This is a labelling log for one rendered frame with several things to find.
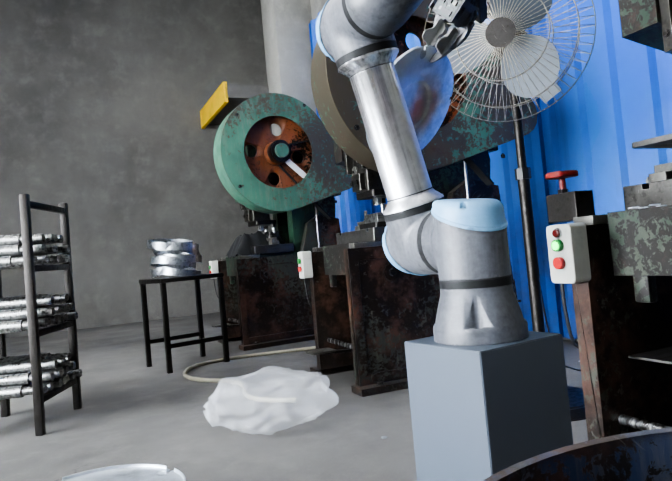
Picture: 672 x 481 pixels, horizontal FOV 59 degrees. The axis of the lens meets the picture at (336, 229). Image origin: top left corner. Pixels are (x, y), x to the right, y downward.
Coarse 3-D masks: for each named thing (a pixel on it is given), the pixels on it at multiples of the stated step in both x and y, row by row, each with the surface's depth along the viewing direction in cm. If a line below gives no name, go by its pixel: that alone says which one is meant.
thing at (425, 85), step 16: (416, 48) 132; (432, 48) 135; (400, 64) 131; (416, 64) 134; (432, 64) 138; (448, 64) 142; (400, 80) 133; (416, 80) 137; (432, 80) 141; (448, 80) 145; (416, 96) 141; (432, 96) 144; (416, 112) 144; (432, 112) 147; (416, 128) 146; (432, 128) 150; (368, 144) 138
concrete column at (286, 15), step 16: (272, 0) 622; (288, 0) 627; (304, 0) 634; (272, 16) 625; (288, 16) 625; (304, 16) 633; (272, 32) 629; (288, 32) 624; (304, 32) 631; (272, 48) 632; (288, 48) 623; (304, 48) 630; (272, 64) 635; (288, 64) 621; (304, 64) 629; (272, 80) 639; (288, 80) 620; (304, 80) 627; (304, 96) 626; (272, 128) 649
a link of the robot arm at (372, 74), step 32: (320, 32) 108; (352, 32) 101; (352, 64) 104; (384, 64) 105; (384, 96) 105; (384, 128) 105; (384, 160) 106; (416, 160) 106; (416, 192) 106; (416, 224) 104; (416, 256) 104
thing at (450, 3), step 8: (432, 0) 129; (440, 0) 128; (448, 0) 127; (456, 0) 126; (464, 0) 125; (472, 0) 130; (432, 8) 131; (440, 8) 128; (448, 8) 127; (456, 8) 126; (464, 8) 127; (472, 8) 128; (448, 16) 127; (456, 16) 127; (464, 16) 129; (472, 16) 131; (456, 24) 129; (464, 24) 131
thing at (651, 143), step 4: (660, 136) 116; (664, 136) 116; (668, 136) 115; (644, 140) 120; (648, 140) 119; (652, 140) 118; (656, 140) 117; (660, 140) 116; (664, 140) 116; (668, 140) 115; (632, 144) 122; (636, 144) 121; (640, 144) 120; (644, 144) 120; (648, 144) 119; (652, 144) 119; (656, 144) 120; (660, 144) 120; (664, 144) 121; (668, 144) 121; (632, 148) 123; (636, 148) 123; (640, 148) 124; (644, 148) 124; (648, 148) 125; (652, 148) 125; (656, 148) 126
